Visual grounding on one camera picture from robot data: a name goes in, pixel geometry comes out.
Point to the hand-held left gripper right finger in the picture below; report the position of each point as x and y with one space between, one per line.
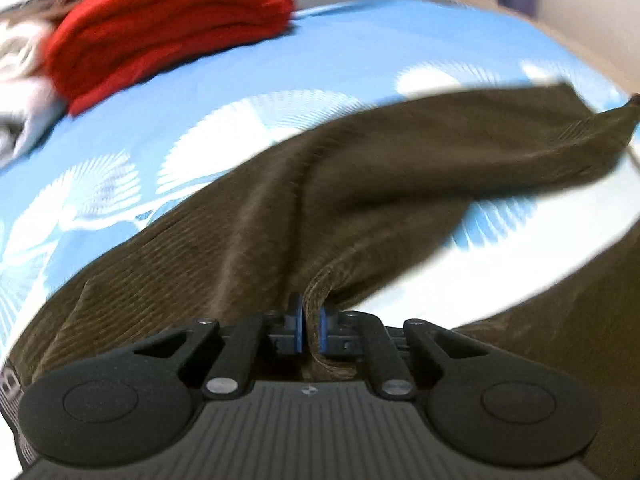
323 332

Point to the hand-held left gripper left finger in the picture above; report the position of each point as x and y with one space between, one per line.
296 330

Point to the blue white printed bed sheet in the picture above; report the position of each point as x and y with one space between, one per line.
280 70

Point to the red folded cloth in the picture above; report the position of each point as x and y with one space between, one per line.
165 25

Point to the pile of light folded clothes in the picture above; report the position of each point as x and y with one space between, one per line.
25 85

